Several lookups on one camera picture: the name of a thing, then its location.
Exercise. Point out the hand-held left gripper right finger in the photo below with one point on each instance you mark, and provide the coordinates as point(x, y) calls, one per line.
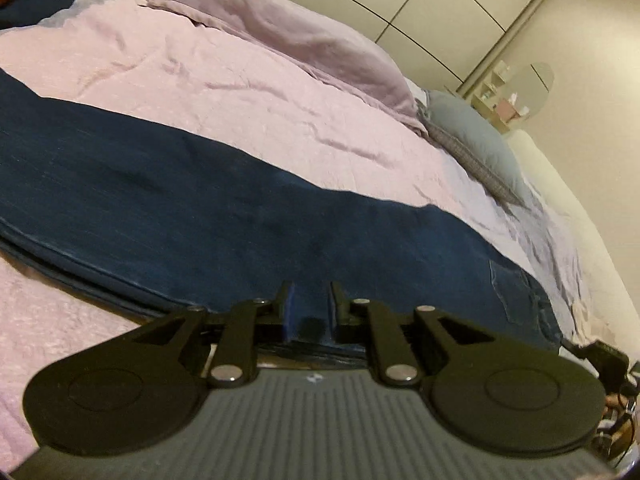
point(334, 310)

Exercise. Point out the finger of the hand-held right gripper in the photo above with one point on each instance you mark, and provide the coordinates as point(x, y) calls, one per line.
point(610, 365)

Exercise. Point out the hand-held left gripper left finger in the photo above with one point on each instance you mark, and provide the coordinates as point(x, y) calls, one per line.
point(287, 310)

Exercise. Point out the blue denim jeans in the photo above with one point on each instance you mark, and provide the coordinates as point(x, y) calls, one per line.
point(200, 200)

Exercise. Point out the grey-blue pillow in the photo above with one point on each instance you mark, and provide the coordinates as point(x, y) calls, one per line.
point(470, 130)

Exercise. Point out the pink bed sheet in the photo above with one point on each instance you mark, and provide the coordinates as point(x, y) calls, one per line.
point(175, 75)

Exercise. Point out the small pink box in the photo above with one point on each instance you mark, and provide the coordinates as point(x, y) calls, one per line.
point(507, 109)

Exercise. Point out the small cream shelf unit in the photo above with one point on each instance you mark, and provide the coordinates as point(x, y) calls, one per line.
point(487, 92)

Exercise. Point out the lilac pillow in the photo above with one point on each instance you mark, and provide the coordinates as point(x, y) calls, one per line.
point(300, 35)

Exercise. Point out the cream wardrobe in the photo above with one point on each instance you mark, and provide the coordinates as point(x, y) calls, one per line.
point(425, 5)

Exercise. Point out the dark blue garment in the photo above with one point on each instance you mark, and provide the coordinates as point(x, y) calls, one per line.
point(35, 5)

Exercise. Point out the cream padded bed frame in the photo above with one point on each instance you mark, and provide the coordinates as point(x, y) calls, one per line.
point(575, 210)

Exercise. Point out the oval wall mirror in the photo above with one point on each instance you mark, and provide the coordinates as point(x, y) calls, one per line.
point(535, 82)

